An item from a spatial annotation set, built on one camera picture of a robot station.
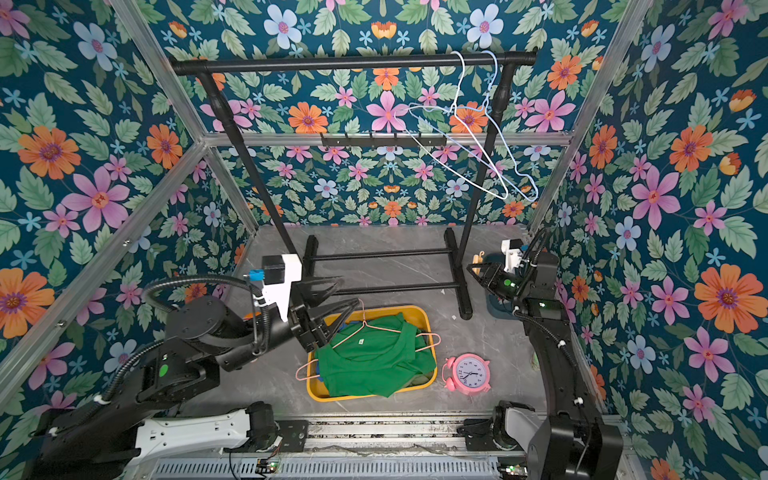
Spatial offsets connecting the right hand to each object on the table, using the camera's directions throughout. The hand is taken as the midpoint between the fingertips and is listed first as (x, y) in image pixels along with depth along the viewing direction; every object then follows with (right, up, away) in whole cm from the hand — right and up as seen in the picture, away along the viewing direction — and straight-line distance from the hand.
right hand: (477, 264), depth 75 cm
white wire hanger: (+22, +33, +26) cm, 47 cm away
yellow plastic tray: (-15, -16, +15) cm, 26 cm away
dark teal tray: (+11, -14, +16) cm, 24 cm away
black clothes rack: (-56, +3, +33) cm, 65 cm away
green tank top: (-26, -25, +2) cm, 36 cm away
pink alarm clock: (-1, -31, +7) cm, 32 cm away
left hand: (-27, -4, -30) cm, 40 cm away
